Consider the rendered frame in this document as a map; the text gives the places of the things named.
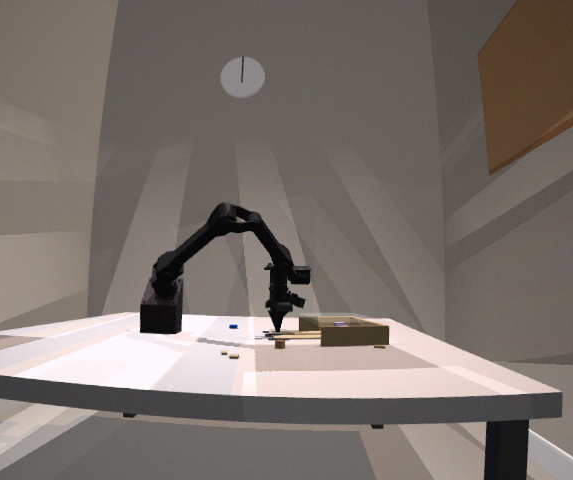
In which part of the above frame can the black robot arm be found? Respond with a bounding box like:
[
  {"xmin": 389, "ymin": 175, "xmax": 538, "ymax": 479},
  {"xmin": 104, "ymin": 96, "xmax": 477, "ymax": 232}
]
[{"xmin": 151, "ymin": 202, "xmax": 311, "ymax": 300}]

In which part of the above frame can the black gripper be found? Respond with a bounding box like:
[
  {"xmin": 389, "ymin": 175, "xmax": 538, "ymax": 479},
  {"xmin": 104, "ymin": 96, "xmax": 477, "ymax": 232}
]
[{"xmin": 265, "ymin": 284, "xmax": 293, "ymax": 332}]

